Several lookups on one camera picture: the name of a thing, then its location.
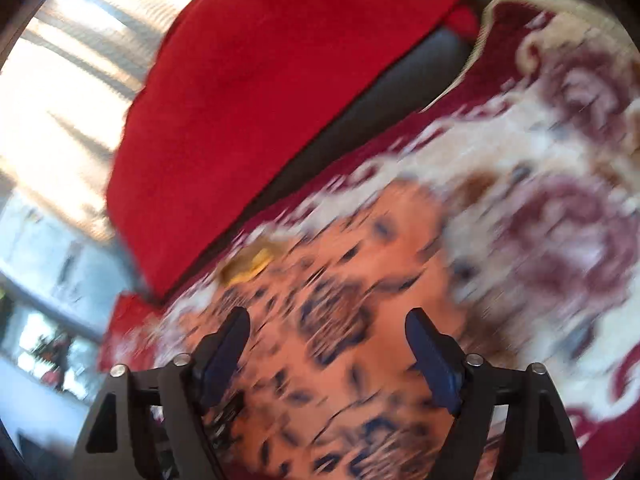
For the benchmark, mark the dotted cream curtain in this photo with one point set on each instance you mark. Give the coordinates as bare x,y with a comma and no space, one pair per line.
65,110

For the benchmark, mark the red blanket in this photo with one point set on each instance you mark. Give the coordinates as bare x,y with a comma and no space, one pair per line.
250,110

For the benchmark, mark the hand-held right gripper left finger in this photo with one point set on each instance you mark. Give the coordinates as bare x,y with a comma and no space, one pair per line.
227,347

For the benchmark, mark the red gift bag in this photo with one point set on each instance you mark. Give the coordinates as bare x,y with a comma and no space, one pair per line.
131,322

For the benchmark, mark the white cabinet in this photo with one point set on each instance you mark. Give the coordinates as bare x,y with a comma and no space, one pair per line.
50,265

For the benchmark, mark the orange floral shirt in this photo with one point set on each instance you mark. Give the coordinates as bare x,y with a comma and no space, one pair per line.
340,285

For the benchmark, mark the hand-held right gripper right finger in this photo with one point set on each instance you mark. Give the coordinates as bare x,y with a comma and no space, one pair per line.
435,357

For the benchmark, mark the floral plush blanket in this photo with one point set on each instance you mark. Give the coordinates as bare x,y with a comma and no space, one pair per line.
550,185

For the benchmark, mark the dark brown sofa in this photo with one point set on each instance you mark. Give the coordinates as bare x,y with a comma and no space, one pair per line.
380,80

